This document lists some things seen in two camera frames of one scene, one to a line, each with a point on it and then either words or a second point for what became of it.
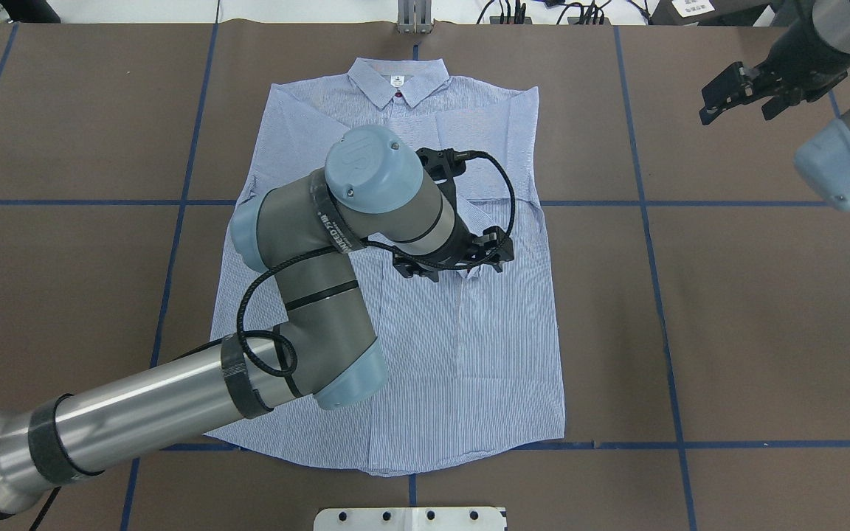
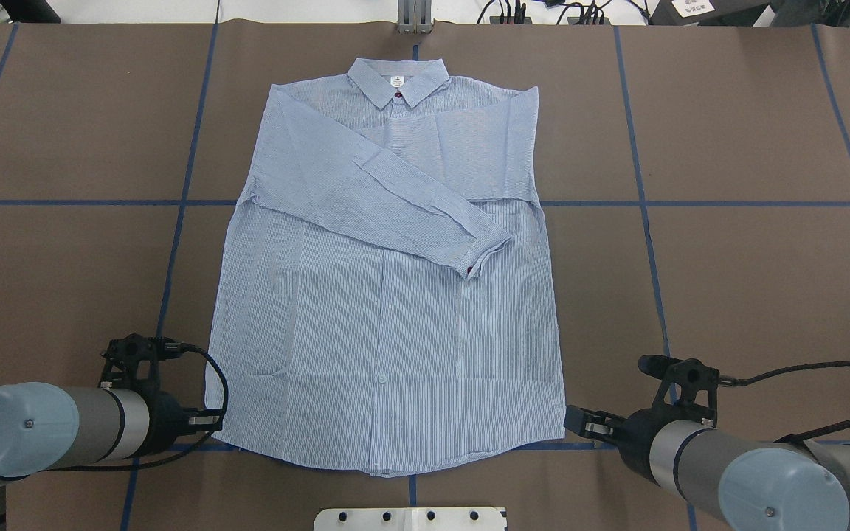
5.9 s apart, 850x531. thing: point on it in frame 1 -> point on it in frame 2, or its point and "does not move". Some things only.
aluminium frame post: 415,17 does not move
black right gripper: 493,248 -> 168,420
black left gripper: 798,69 -> 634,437
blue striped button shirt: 471,361 does not move
